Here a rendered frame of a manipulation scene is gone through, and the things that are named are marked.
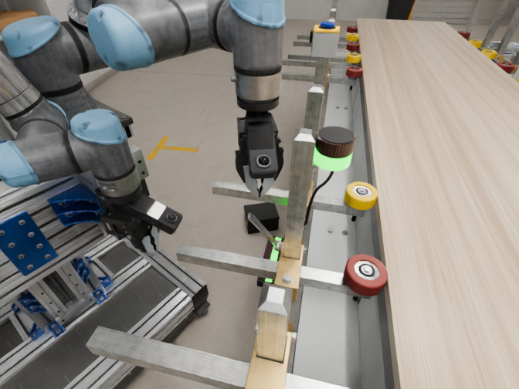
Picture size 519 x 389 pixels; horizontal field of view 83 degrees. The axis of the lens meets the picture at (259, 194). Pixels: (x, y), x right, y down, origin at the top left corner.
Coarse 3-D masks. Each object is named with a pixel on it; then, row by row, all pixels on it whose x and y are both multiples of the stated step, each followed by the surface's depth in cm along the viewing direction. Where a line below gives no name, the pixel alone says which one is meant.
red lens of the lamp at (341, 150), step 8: (320, 144) 45; (328, 144) 44; (336, 144) 43; (344, 144) 43; (352, 144) 44; (320, 152) 46; (328, 152) 45; (336, 152) 44; (344, 152) 44; (352, 152) 46
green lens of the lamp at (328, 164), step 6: (318, 156) 46; (348, 156) 46; (318, 162) 47; (324, 162) 46; (330, 162) 46; (336, 162) 45; (342, 162) 46; (348, 162) 46; (324, 168) 47; (330, 168) 46; (336, 168) 46; (342, 168) 46
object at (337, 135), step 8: (328, 128) 47; (336, 128) 47; (344, 128) 47; (320, 136) 45; (328, 136) 45; (336, 136) 45; (344, 136) 45; (352, 136) 45; (312, 168) 49; (312, 176) 50; (328, 176) 51; (320, 184) 53; (312, 200) 55; (304, 224) 59
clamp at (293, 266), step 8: (304, 248) 69; (280, 256) 65; (280, 264) 63; (288, 264) 63; (296, 264) 63; (280, 272) 62; (288, 272) 62; (296, 272) 62; (280, 280) 60; (296, 280) 60; (296, 288) 59; (296, 296) 61
